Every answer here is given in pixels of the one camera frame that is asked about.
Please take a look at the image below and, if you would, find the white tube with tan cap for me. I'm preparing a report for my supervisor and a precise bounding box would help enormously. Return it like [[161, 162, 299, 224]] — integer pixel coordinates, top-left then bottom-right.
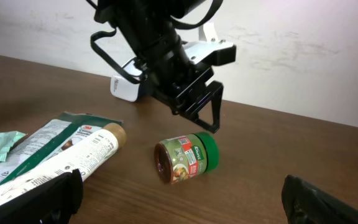
[[0, 123, 127, 206]]

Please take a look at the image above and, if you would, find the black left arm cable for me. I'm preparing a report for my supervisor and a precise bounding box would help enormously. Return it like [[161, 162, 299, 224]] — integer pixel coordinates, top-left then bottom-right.
[[85, 0, 225, 85]]

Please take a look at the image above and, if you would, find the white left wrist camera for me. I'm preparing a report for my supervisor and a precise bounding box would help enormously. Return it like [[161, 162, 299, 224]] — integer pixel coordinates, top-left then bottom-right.
[[183, 22, 237, 66]]

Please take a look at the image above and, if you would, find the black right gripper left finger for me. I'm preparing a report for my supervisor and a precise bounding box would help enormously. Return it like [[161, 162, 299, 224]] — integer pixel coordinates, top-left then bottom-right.
[[0, 169, 83, 223]]

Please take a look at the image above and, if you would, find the white barcode scanner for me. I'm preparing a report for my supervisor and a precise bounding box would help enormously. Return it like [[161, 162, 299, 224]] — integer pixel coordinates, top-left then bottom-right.
[[110, 58, 146, 102]]

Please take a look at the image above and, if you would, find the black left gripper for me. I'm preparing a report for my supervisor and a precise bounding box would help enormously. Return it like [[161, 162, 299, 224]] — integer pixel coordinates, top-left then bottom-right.
[[141, 42, 224, 133]]

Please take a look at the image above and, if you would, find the green lid spice jar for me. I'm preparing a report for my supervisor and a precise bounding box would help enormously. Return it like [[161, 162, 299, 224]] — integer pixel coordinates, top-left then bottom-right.
[[154, 132, 219, 184]]

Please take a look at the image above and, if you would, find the green 3M gloves package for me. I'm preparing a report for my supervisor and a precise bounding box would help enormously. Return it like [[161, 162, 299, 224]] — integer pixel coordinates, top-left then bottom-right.
[[0, 113, 123, 185]]

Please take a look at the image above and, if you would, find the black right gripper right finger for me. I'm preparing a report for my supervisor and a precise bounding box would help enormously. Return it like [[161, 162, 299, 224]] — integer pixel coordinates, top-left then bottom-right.
[[282, 175, 358, 224]]

